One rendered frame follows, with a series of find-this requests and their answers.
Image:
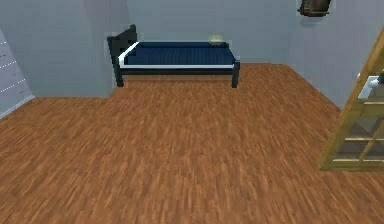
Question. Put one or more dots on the black bed with blue mattress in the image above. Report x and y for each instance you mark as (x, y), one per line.
(180, 55)

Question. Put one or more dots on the pale round ball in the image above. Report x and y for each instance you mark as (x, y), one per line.
(215, 38)

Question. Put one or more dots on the wooden glazed room door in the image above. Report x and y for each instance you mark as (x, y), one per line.
(353, 133)

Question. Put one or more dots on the dark brown wall object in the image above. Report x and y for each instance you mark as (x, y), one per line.
(313, 7)

